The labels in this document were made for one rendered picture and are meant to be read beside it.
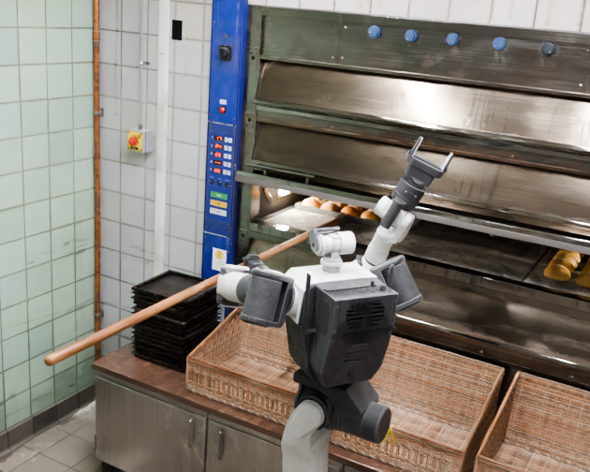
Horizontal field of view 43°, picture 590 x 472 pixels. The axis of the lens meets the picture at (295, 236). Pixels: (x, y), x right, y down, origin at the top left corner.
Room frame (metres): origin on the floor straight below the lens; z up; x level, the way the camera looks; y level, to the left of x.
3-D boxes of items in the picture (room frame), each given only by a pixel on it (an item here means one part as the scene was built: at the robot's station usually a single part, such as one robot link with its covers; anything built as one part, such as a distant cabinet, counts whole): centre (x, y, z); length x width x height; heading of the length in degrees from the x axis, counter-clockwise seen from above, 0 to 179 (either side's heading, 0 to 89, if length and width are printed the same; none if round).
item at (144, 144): (3.46, 0.75, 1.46); 0.10 x 0.07 x 0.10; 62
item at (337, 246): (2.07, -0.12, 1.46); 0.10 x 0.07 x 0.09; 117
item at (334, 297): (2.01, -0.14, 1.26); 0.34 x 0.30 x 0.36; 117
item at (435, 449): (2.55, -0.49, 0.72); 0.56 x 0.49 x 0.28; 62
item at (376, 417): (2.02, -0.18, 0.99); 0.28 x 0.13 x 0.18; 62
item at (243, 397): (2.83, 0.05, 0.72); 0.56 x 0.49 x 0.28; 63
